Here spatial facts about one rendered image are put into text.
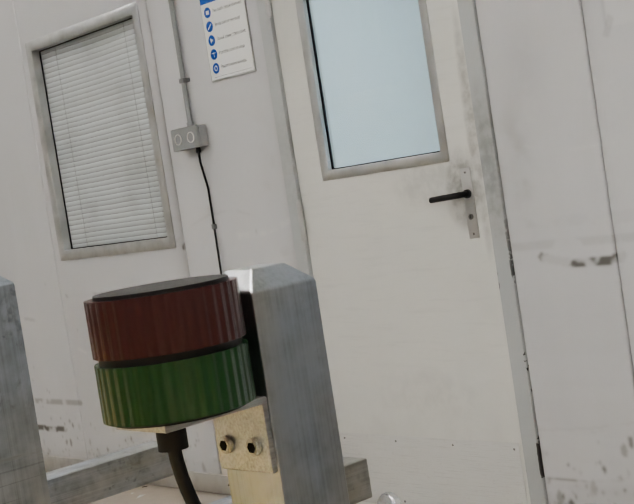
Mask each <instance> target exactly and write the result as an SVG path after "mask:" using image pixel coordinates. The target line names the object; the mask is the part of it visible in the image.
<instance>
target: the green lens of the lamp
mask: <svg viewBox="0 0 634 504"><path fill-rule="evenodd" d="M94 370H95V377H96V383H97V389H98V395H99V401H100V407H101V413H102V419H103V423H104V424H105V425H107V426H112V427H141V426H152V425H160V424H167V423H174V422H180V421H186V420H191V419H196V418H201V417H205V416H210V415H214V414H218V413H221V412H225V411H228V410H231V409H234V408H237V407H240V406H243V405H245V404H247V403H249V402H251V401H253V400H254V399H255V398H256V391H255V384H254V378H253V372H252V365H251V359H250V353H249V346H248V341H247V339H243V338H242V343H241V344H239V345H237V346H235V347H232V348H229V349H226V350H223V351H219V352H215V353H211V354H207V355H203V356H198V357H193V358H188V359H183V360H178V361H172V362H166V363H159V364H152V365H144V366H136V367H124V368H104V367H100V366H99V363H97V364H95V365H94Z"/></svg>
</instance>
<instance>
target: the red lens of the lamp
mask: <svg viewBox="0 0 634 504"><path fill-rule="evenodd" d="M229 278H230V279H229V280H226V281H223V282H220V283H216V284H212V285H207V286H203V287H198V288H193V289H187V290H182V291H176V292H171V293H165V294H159V295H152V296H146V297H139V298H131V299H123V300H115V301H104V302H92V299H89V300H86V301H84V302H83V304H84V310H85V316H86V322H87V328H88V334H89V340H90V346H91V352H92V358H93V360H96V361H121V360H132V359H140V358H148V357H155V356H162V355H168V354H174V353H180V352H185V351H190V350H195V349H200V348H205V347H209V346H213V345H217V344H221V343H225V342H228V341H232V340H235V339H237V338H240V337H242V336H244V335H246V327H245V321H244V315H243V308H242V302H241V296H240V289H239V283H238V277H235V276H229Z"/></svg>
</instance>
